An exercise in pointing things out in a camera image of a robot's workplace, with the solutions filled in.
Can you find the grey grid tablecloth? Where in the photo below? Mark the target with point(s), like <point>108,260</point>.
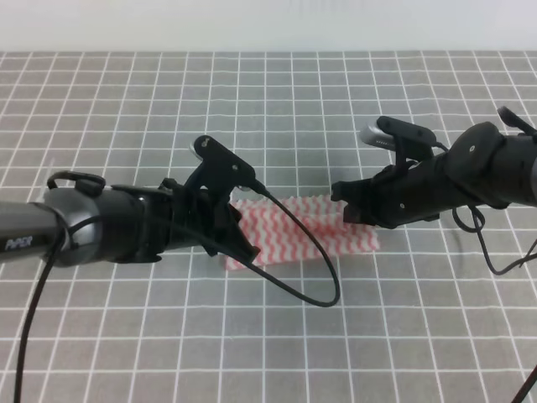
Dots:
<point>421,320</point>

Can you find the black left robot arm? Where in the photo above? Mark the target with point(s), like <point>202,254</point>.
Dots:
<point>82,221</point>

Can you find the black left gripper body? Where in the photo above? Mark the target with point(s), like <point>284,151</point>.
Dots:
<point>194,210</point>

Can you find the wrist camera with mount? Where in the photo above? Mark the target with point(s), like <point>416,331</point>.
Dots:
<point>220,170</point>
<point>407,140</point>

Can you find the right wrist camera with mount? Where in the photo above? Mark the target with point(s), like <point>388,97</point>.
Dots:
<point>407,140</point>

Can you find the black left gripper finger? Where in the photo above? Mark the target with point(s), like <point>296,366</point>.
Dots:
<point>227,221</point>
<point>232,244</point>

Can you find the pink white wavy towel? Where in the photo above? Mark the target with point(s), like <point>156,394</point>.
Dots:
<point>280,240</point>

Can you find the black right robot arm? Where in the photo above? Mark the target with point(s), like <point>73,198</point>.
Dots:
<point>482,167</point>

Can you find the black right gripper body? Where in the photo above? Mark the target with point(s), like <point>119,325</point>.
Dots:
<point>411,196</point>

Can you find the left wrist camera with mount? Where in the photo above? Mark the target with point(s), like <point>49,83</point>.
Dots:
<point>220,170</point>

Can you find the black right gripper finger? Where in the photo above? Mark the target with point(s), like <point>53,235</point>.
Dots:
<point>358,215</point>
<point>353,192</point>

